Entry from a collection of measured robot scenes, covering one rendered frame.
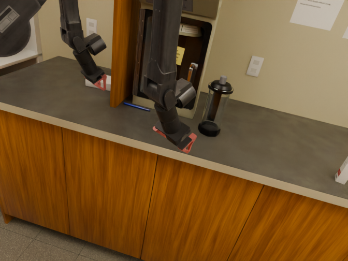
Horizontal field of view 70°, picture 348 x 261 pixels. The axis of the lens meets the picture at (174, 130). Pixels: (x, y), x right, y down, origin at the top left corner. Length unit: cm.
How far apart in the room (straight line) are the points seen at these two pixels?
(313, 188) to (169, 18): 81
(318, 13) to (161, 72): 113
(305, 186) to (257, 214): 25
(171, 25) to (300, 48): 110
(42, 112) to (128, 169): 44
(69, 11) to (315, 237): 132
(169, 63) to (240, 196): 71
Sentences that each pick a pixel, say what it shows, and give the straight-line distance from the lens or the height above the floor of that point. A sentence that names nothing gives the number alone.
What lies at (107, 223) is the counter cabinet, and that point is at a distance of 150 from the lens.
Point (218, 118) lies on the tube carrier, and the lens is 110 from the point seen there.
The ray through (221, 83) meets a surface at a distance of 106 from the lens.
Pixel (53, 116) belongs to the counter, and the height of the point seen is 94.
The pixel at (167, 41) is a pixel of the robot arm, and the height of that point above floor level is 139.
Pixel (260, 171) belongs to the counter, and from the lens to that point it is 103.
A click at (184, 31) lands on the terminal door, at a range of 112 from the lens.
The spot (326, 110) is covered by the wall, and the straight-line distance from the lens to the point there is 175.
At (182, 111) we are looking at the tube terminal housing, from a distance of 123.
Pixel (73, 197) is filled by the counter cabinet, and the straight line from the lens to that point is 147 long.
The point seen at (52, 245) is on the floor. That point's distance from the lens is 185.
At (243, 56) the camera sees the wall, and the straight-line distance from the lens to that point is 156.
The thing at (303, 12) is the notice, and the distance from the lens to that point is 157.
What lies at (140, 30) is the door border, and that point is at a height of 130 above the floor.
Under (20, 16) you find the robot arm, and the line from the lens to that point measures 40.
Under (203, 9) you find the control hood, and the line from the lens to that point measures 106.
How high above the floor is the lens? 152
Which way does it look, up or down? 31 degrees down
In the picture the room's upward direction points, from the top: 11 degrees clockwise
